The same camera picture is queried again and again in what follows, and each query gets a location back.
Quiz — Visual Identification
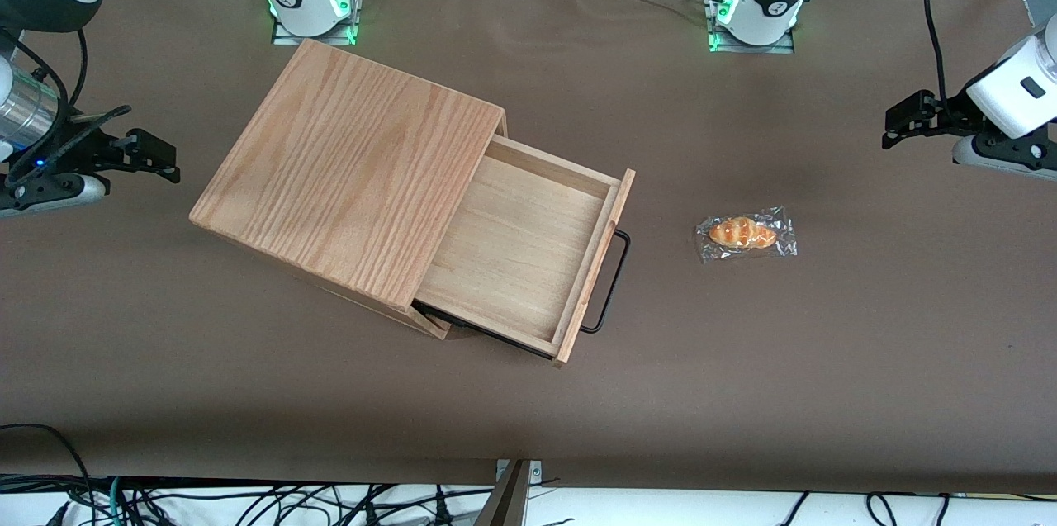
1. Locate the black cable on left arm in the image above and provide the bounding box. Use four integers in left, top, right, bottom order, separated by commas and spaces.
922, 0, 963, 124

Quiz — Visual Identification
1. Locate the plastic-wrapped orange bread roll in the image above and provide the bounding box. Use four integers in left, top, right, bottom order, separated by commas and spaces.
695, 206, 799, 264

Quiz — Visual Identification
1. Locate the light wooden drawer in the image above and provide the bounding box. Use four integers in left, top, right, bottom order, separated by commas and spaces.
411, 134, 638, 368

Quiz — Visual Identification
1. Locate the wooden drawer cabinet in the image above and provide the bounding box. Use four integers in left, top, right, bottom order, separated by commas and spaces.
188, 39, 509, 341

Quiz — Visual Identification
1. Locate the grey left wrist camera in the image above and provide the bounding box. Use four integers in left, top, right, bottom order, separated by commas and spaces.
951, 132, 1057, 182

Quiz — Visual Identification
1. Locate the black cable tangle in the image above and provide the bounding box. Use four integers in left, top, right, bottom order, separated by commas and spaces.
0, 475, 496, 526

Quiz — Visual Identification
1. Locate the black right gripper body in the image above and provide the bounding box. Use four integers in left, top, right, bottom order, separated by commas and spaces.
4, 107, 133, 188

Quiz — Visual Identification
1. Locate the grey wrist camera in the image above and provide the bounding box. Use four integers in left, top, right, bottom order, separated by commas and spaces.
0, 175, 108, 219
951, 132, 1057, 182

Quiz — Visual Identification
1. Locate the aluminium extrusion post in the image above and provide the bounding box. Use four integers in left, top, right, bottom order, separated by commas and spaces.
475, 458, 543, 526

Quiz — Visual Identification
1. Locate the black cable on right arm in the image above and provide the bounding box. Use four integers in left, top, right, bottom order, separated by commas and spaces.
0, 29, 90, 180

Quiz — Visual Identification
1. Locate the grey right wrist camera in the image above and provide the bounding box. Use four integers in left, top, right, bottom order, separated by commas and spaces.
0, 175, 108, 219

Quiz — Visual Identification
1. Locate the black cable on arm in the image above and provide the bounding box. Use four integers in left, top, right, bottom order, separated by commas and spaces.
0, 29, 90, 180
922, 0, 963, 124

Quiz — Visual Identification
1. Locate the black looped cable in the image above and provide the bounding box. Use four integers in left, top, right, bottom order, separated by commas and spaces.
0, 424, 98, 526

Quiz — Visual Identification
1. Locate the black metal drawer handle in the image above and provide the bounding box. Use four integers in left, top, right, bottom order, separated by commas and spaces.
580, 229, 633, 335

